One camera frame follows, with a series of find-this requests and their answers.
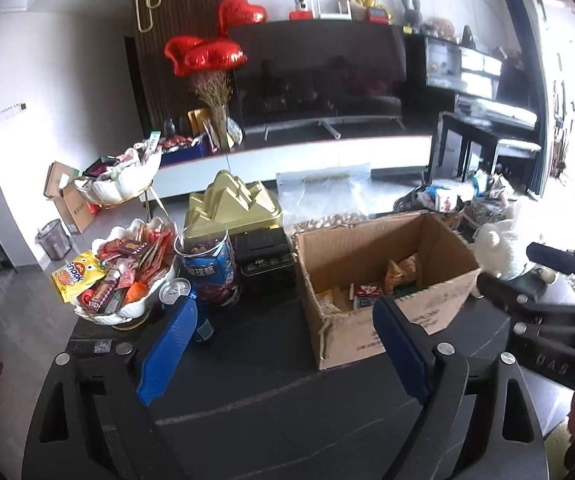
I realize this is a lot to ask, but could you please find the grey bunny figurine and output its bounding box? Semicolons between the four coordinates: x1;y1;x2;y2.
400;0;423;29

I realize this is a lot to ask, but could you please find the brown cardboard box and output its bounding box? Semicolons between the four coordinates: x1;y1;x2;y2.
293;212;481;370

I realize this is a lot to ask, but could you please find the wire waste basket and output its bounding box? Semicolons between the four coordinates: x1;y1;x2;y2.
35;219;72;261

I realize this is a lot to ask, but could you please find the lower white shell tray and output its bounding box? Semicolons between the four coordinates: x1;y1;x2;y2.
72;217;178;326

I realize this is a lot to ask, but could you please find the red white candy packet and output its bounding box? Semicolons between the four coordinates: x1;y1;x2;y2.
349;284;383;311

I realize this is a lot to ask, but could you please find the yellow pyramid tin box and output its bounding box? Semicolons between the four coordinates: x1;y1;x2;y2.
184;170;283;235

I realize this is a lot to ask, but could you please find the upper white shell tray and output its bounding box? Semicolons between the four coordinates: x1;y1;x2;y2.
74;148;163;207

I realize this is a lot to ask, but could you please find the clear plastic bag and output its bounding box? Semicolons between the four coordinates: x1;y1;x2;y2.
277;165;372;214

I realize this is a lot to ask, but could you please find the black snack tray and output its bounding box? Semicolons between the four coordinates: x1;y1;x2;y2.
393;169;519;229

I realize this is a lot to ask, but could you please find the yellow snack bag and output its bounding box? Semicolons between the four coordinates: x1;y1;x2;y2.
50;250;106;302

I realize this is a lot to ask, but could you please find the piano bench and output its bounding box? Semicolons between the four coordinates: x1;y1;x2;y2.
424;112;545;194

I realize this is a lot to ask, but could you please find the tan fortune biscuit snack bag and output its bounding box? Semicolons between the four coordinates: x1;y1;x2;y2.
384;254;422;295

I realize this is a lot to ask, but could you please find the white plush toy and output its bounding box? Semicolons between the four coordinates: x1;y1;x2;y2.
473;218;557;285

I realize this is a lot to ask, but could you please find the cardboard box on floor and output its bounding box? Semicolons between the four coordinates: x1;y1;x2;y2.
44;162;96;234

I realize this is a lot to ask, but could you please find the white tv cabinet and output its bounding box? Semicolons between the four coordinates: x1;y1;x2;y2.
153;136;432;198

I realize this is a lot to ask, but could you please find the blue soda can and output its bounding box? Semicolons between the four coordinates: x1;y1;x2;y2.
158;276;215;343

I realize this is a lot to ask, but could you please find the black box on table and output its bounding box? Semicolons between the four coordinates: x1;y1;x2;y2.
232;228;296;296

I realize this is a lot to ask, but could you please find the dried flower bouquet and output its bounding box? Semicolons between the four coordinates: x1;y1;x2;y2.
191;70;232;153

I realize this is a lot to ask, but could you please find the red heart balloon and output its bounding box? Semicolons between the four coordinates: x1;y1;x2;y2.
217;0;268;37
164;36;248;77

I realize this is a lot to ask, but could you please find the black piano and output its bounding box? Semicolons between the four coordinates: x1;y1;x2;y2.
402;35;538;131

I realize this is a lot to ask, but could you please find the blue snack canister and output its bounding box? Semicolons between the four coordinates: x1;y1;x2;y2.
174;221;240;307

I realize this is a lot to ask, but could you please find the white shell tray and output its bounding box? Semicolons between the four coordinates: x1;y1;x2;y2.
74;148;163;207
72;217;178;326

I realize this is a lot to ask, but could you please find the black television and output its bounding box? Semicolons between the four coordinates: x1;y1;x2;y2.
229;20;407;131

